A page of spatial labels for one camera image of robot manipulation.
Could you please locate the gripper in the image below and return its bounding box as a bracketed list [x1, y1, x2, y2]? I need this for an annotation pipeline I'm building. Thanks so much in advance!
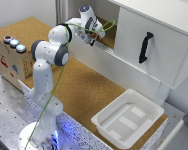
[77, 27, 99, 45]

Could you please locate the white cabinet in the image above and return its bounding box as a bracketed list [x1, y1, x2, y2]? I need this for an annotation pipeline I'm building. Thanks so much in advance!
[65, 0, 188, 108]

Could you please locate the wooden drawer box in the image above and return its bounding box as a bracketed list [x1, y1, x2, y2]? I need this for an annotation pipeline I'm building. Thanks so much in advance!
[0, 16, 67, 92]

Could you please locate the green button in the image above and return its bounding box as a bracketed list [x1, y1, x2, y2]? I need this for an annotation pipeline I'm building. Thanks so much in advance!
[14, 43, 28, 55]

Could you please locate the blue button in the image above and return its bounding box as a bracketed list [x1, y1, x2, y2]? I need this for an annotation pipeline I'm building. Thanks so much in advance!
[8, 38, 20, 49]

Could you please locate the red button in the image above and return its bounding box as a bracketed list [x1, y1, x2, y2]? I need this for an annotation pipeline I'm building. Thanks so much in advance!
[3, 34, 14, 45]

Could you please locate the white sliding door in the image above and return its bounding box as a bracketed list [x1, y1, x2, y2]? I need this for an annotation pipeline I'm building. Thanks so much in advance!
[112, 6, 188, 90]

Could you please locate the white plastic box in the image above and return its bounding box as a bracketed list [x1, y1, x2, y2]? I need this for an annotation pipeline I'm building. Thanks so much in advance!
[90, 88, 166, 150]

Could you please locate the green cable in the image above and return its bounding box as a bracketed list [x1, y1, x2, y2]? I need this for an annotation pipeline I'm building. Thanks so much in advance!
[23, 18, 117, 150]

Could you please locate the black door handle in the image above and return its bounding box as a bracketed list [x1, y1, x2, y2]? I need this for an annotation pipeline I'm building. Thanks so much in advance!
[138, 31, 154, 65]

